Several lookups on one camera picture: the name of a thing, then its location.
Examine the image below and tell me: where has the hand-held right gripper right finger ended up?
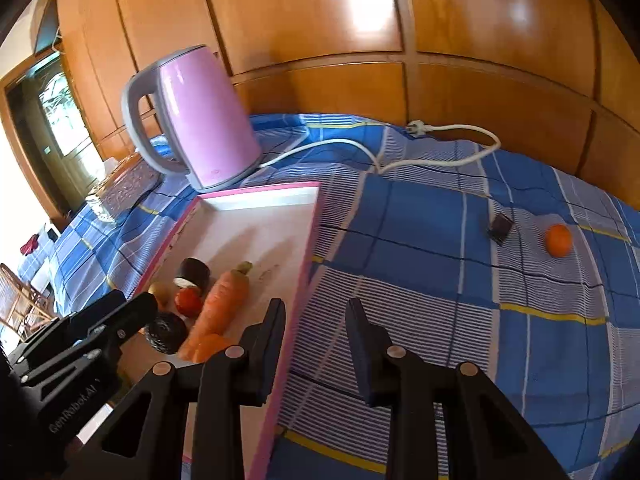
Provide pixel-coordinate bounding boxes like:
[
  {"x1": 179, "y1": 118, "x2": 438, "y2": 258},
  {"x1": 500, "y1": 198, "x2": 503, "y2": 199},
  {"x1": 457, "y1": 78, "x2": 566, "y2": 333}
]
[{"x1": 345, "y1": 298, "x2": 569, "y2": 480}]

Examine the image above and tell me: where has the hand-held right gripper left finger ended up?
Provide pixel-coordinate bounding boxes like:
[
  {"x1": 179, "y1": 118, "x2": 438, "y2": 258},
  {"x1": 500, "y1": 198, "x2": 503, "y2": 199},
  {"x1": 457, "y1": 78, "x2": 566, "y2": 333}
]
[{"x1": 85, "y1": 298, "x2": 287, "y2": 480}]

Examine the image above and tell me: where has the wooden wardrobe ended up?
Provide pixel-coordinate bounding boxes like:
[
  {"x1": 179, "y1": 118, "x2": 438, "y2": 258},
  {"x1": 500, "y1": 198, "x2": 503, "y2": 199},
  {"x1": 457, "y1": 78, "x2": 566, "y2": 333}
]
[{"x1": 30, "y1": 0, "x2": 640, "y2": 196}]

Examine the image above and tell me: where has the pink electric kettle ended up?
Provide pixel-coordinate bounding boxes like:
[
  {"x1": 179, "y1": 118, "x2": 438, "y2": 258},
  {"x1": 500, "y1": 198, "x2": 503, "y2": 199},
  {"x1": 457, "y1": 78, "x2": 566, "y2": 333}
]
[{"x1": 121, "y1": 44, "x2": 262, "y2": 194}]

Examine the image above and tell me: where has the blue checked blanket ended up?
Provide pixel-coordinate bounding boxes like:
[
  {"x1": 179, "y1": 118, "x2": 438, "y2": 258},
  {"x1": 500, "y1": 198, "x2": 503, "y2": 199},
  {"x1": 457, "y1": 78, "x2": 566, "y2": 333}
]
[{"x1": 19, "y1": 112, "x2": 640, "y2": 480}]

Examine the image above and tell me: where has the wooden framed glass door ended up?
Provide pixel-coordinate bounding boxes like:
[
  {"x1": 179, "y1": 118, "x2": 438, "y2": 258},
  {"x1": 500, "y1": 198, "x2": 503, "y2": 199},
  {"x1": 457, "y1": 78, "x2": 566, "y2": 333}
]
[{"x1": 4, "y1": 52, "x2": 108, "y2": 223}]

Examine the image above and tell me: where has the orange carrot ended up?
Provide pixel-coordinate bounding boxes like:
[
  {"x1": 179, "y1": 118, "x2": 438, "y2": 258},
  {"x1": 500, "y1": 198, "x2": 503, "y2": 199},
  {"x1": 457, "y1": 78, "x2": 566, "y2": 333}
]
[{"x1": 177, "y1": 261, "x2": 251, "y2": 364}]

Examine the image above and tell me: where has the white power cable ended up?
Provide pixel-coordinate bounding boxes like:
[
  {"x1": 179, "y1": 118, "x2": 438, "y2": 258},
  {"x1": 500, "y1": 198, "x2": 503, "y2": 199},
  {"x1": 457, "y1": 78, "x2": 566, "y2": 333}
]
[{"x1": 257, "y1": 119, "x2": 502, "y2": 177}]

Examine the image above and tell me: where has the red tomato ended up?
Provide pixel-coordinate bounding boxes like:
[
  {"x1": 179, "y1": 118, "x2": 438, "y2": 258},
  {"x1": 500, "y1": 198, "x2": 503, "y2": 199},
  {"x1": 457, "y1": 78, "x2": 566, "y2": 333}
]
[{"x1": 174, "y1": 287, "x2": 204, "y2": 319}]

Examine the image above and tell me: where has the dark eggplant piece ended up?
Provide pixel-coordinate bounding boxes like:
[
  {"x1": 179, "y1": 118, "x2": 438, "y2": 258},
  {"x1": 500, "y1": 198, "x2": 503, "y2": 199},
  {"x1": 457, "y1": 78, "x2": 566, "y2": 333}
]
[
  {"x1": 173, "y1": 257, "x2": 211, "y2": 292},
  {"x1": 487, "y1": 212, "x2": 515, "y2": 246}
]

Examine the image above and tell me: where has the rattan chair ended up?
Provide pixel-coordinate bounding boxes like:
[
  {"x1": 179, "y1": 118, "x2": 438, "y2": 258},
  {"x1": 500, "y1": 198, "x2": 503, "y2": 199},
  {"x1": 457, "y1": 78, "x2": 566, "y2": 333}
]
[{"x1": 0, "y1": 262, "x2": 53, "y2": 343}]

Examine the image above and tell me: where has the dark avocado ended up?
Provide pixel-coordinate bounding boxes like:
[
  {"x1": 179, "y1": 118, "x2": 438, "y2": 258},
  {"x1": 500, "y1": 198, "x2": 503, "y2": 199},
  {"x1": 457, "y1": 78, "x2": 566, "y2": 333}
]
[{"x1": 144, "y1": 311, "x2": 189, "y2": 355}]

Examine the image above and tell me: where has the orange tangerine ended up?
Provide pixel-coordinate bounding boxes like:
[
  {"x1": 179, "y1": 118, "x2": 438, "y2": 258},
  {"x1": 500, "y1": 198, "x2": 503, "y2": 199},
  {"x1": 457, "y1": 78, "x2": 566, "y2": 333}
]
[
  {"x1": 192, "y1": 333, "x2": 237, "y2": 364},
  {"x1": 544, "y1": 223, "x2": 573, "y2": 259}
]

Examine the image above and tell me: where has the patterned decorative box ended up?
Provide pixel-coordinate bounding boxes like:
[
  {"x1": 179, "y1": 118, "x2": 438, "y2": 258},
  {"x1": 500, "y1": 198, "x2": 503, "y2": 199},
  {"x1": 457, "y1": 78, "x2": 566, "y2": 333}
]
[{"x1": 94, "y1": 153, "x2": 162, "y2": 222}]

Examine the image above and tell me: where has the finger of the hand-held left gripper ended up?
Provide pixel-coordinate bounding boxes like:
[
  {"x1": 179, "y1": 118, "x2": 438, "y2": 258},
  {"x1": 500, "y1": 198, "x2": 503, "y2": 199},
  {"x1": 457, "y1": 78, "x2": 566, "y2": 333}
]
[
  {"x1": 9, "y1": 289, "x2": 127, "y2": 362},
  {"x1": 22, "y1": 291, "x2": 159, "y2": 387}
]

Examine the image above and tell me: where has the yellowish round fruit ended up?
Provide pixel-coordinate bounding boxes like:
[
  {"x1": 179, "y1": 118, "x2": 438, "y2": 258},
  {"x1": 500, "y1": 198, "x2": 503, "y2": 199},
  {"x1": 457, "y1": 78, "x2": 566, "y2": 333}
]
[{"x1": 148, "y1": 282, "x2": 172, "y2": 309}]

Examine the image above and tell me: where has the pink tray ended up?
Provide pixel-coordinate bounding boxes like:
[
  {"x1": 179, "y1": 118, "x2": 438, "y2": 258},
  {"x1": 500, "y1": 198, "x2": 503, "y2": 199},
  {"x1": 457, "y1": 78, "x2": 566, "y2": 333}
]
[{"x1": 119, "y1": 181, "x2": 324, "y2": 480}]

